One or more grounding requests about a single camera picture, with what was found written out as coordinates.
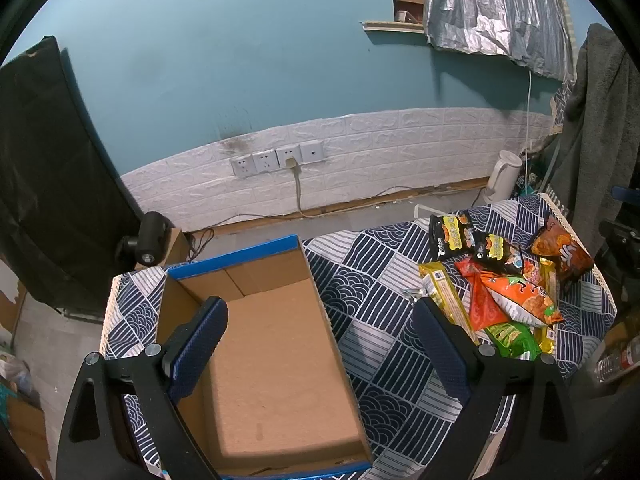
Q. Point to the green snack bag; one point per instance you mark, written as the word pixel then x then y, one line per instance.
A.
pixel 513 340

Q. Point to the black fabric panel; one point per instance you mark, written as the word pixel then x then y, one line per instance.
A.
pixel 63 215

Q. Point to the white electric kettle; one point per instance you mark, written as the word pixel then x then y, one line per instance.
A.
pixel 503 177

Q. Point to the long yellow snack pack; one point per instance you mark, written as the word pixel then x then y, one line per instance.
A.
pixel 440 289

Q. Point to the white wall socket strip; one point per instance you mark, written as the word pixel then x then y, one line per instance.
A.
pixel 275 159

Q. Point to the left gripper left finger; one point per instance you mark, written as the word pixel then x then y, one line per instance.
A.
pixel 191 345

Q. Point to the large black snack bag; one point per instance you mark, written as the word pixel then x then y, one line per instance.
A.
pixel 451 235

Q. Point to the blue-edged cardboard box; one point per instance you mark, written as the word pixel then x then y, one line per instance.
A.
pixel 274 401

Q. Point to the brown-orange chip bag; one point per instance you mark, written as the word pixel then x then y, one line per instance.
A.
pixel 555 243

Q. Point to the red snack bag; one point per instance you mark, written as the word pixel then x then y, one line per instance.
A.
pixel 484 311

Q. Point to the orange green-label snack bag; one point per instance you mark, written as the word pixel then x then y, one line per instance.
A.
pixel 522 301

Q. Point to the navy patterned tablecloth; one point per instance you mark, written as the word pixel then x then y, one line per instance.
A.
pixel 361 277

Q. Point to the gold foil snack pack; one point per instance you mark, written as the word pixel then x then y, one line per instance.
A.
pixel 545 337

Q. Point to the silver foil curtain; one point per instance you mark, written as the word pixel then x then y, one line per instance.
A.
pixel 531 33

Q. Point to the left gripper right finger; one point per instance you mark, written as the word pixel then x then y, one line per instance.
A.
pixel 449 348

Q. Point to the plastic water bottle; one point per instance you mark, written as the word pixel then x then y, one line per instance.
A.
pixel 617 364

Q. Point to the small black snack bag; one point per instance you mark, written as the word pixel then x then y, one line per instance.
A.
pixel 496 254

